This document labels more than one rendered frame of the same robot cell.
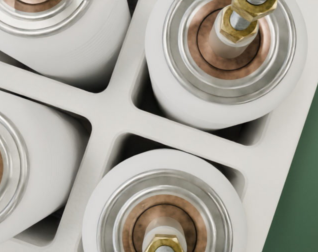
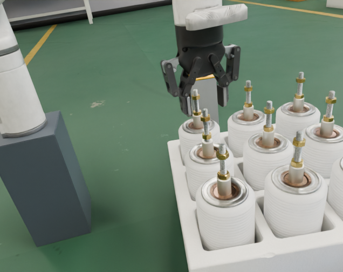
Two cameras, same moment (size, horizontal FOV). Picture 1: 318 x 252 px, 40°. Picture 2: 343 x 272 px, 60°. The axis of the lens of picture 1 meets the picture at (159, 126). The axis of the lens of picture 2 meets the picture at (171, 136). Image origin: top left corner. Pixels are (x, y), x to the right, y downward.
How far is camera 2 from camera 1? 0.45 m
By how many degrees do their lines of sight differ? 63
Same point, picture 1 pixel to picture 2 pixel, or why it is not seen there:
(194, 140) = not seen: hidden behind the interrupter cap
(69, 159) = (248, 176)
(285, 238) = (155, 249)
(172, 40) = (240, 182)
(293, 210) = (156, 260)
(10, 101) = (271, 157)
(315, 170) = not seen: outside the picture
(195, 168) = (211, 166)
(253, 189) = (187, 198)
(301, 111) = (184, 224)
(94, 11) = (269, 180)
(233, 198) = (196, 166)
